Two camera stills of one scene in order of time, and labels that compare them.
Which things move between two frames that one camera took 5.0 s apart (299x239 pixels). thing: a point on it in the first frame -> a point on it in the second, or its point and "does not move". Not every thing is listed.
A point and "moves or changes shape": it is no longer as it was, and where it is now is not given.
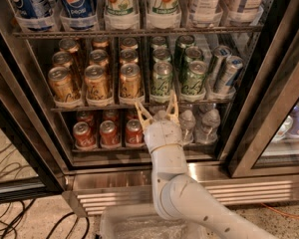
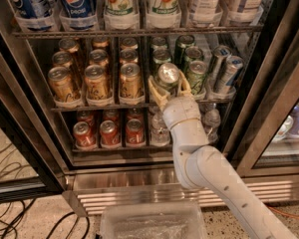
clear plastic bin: [142, 221] does not move
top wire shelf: [136, 32] does not move
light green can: [158, 40] does not move
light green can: [161, 79] moves or changes shape
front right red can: [134, 132] does not move
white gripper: [162, 133] -> [181, 113]
